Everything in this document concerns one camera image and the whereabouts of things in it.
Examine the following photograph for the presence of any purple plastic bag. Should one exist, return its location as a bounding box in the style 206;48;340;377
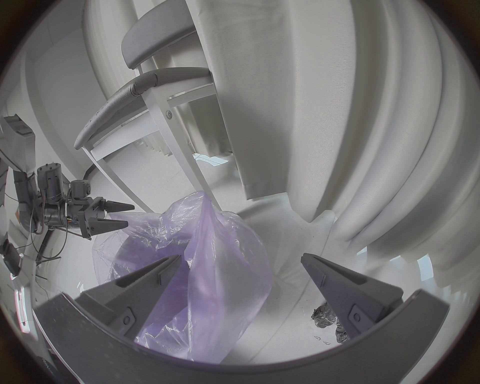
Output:
92;190;273;365

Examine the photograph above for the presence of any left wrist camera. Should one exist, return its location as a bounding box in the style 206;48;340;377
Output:
68;180;93;200

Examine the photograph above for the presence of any white trash bin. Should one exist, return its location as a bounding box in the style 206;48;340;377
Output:
109;208;299;338

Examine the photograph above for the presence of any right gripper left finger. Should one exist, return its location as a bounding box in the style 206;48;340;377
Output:
76;254;184;337

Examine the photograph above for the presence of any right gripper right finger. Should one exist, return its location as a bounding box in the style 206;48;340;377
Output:
301;253;404;341

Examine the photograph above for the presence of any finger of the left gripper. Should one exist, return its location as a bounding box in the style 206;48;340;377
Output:
86;219;129;238
104;200;135;214

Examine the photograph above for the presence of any white chair grey cushion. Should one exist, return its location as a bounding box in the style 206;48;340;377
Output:
74;0;222;214

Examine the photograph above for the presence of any black plastic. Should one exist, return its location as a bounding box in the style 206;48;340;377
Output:
310;303;351;345

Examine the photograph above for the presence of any white curtain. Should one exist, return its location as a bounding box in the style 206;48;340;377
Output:
80;0;477;289

